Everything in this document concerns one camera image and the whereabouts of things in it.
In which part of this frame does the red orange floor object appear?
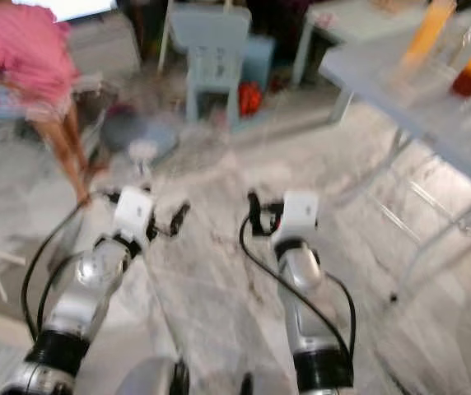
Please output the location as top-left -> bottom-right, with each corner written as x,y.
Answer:
237,81 -> 263,117

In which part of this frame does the grey left robot leg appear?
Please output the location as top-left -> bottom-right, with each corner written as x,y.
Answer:
124,355 -> 192,395

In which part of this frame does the blue storage box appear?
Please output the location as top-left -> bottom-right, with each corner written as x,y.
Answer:
242,36 -> 277,88

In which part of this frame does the round grey fan base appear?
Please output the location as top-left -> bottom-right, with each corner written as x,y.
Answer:
100,110 -> 180,179

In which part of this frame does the light blue plastic chair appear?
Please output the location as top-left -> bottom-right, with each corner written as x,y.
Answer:
169,3 -> 254,129

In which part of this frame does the grey folding table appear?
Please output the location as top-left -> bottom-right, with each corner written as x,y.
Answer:
319,8 -> 471,301

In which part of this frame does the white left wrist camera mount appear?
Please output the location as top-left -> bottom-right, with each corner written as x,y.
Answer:
113,187 -> 155,244

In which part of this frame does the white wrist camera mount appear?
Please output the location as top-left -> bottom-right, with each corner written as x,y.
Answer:
113,187 -> 155,244
272,190 -> 321,244

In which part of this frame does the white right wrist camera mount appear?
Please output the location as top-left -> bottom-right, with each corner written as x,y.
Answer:
272,190 -> 321,244

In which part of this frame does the orange juice bottle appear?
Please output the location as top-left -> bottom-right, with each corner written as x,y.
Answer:
403,0 -> 458,73

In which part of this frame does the person in pink dress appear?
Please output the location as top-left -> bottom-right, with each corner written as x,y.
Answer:
0,0 -> 105,207

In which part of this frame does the white background table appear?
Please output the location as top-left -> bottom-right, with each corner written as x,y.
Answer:
292,0 -> 434,88

